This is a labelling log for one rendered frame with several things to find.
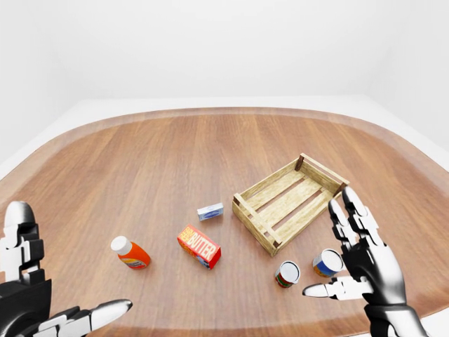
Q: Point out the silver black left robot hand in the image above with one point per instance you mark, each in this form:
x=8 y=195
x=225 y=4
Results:
x=24 y=302

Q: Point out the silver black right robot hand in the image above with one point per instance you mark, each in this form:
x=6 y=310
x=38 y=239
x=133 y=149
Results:
x=379 y=270

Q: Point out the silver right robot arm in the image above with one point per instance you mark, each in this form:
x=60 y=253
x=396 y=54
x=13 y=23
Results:
x=394 y=323

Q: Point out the wooden slat tray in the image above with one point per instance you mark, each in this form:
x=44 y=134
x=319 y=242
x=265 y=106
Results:
x=288 y=205

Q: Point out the blue yellow labelled tin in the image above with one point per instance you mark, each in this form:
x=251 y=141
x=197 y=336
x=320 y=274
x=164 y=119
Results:
x=328 y=263

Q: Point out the red green labelled tin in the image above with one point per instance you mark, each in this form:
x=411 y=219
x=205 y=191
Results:
x=287 y=274

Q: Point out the orange bottle with white cap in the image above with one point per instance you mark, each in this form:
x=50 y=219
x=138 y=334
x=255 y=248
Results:
x=131 y=253

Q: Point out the small white blue box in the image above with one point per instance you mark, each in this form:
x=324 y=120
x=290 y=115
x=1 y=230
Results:
x=210 y=212

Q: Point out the red butter box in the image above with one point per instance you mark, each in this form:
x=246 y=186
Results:
x=199 y=247

